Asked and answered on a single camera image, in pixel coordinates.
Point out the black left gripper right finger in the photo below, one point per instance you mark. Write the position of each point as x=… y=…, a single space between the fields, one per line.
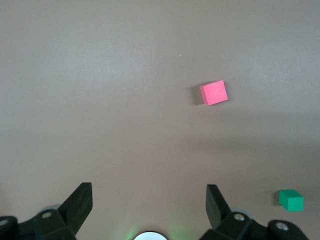
x=216 y=207

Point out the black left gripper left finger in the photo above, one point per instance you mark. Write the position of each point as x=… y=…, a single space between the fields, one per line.
x=75 y=207

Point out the green foam cube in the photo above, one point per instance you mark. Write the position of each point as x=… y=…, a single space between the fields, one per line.
x=292 y=202

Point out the brown table mat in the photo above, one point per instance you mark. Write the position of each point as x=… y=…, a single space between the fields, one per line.
x=100 y=100

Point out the pink foam cube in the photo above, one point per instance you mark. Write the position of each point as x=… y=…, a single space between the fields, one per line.
x=214 y=93

